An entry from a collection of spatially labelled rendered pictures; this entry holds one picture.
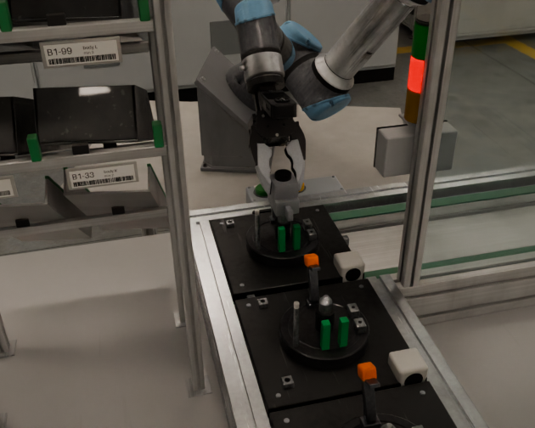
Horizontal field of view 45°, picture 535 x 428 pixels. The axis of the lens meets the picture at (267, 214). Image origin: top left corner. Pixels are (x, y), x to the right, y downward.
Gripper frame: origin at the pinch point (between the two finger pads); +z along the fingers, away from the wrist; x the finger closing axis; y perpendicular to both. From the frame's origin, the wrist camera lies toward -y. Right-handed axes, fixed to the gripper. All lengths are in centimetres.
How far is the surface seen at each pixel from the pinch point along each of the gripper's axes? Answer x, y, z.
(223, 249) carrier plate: 11.1, 10.2, 9.1
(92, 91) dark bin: 29.7, -27.5, -10.7
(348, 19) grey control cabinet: -125, 273, -150
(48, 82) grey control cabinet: 70, 287, -129
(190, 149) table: 9, 67, -24
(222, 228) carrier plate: 10.1, 15.6, 4.5
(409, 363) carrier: -9.8, -19.7, 31.5
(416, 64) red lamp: -16.5, -25.6, -11.2
